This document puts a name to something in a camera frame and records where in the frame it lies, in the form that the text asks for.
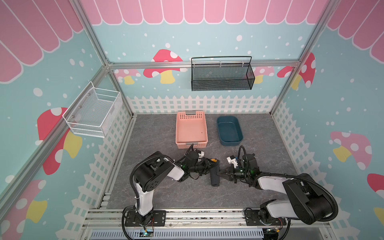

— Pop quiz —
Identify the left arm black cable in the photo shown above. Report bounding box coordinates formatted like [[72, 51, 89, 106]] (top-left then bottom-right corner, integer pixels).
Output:
[[129, 143, 195, 205]]

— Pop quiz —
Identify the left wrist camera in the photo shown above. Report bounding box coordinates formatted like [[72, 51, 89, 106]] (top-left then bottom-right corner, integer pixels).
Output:
[[184, 150, 205, 165]]

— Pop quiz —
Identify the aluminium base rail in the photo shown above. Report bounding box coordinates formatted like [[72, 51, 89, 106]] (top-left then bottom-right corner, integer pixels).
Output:
[[78, 208, 336, 240]]

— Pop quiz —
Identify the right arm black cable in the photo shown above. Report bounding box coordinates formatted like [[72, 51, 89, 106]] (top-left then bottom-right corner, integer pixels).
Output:
[[237, 145, 339, 222]]

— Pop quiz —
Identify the pink perforated plastic basket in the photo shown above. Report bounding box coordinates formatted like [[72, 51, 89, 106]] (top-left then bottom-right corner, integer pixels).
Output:
[[176, 111, 208, 149]]

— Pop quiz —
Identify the teal plastic tub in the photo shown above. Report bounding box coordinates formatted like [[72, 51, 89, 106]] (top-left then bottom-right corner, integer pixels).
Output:
[[217, 116, 244, 147]]

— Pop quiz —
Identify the black paper napkin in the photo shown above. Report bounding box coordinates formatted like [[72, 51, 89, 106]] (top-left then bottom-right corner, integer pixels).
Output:
[[210, 161, 221, 187]]

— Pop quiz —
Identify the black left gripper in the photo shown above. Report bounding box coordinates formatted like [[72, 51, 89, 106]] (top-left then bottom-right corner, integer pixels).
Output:
[[189, 157, 219, 177]]

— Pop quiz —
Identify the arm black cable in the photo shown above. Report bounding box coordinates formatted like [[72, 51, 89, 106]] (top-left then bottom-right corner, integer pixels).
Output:
[[129, 143, 195, 205], [237, 145, 339, 222]]

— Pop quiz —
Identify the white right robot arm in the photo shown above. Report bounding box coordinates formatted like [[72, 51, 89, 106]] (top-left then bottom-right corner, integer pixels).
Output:
[[218, 166, 339, 225]]

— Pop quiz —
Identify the black wire wall basket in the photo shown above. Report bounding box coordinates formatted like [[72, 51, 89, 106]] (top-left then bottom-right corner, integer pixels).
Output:
[[191, 56, 256, 92]]

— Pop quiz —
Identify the white wire wall basket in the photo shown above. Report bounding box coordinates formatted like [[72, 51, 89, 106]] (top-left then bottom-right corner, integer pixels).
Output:
[[63, 82, 123, 138]]

